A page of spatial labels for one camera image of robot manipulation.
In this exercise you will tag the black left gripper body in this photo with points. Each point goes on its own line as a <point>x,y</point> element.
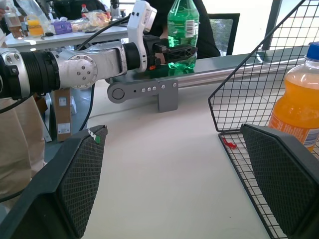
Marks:
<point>149,49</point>

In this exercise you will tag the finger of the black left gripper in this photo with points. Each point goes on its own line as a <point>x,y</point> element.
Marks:
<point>180,52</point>

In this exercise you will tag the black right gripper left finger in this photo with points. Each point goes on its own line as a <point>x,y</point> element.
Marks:
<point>74,179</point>

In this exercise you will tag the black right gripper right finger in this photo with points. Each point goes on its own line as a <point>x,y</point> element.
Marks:
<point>281,174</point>

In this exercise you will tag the green plastic soda bottle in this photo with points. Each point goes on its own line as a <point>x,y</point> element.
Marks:
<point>183,15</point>

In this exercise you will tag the person in black clothes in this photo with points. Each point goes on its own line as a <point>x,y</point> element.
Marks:
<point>207,37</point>

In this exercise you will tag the black mesh office chair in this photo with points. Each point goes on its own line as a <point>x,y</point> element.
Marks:
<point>224,30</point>

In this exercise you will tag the yellow snack bag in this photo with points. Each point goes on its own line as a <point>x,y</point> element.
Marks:
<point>92,21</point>

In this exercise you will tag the brown cardboard box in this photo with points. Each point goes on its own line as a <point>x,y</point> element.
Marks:
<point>62,114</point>

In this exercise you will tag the cola bottle red cap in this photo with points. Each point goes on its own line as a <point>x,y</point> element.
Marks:
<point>86,10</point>

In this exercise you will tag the white background table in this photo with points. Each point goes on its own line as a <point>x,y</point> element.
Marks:
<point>74,38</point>

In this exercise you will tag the orange juice bottle blue cap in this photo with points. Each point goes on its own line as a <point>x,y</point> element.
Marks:
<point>299,99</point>

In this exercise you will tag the purple tissue pack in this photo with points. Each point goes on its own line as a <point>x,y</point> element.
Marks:
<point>61,27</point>

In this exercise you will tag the small black key fob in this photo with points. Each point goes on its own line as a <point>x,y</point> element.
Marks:
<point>48,35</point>

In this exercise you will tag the orange drink cup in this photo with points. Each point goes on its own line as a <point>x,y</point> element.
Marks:
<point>35,27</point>

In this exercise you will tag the brown tea bottle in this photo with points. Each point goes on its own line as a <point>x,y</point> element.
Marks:
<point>13,25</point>

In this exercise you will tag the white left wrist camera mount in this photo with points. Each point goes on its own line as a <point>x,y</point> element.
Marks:
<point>135,30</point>

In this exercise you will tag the grey conveyor belt frame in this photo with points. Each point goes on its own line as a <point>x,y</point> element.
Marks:
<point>167,97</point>

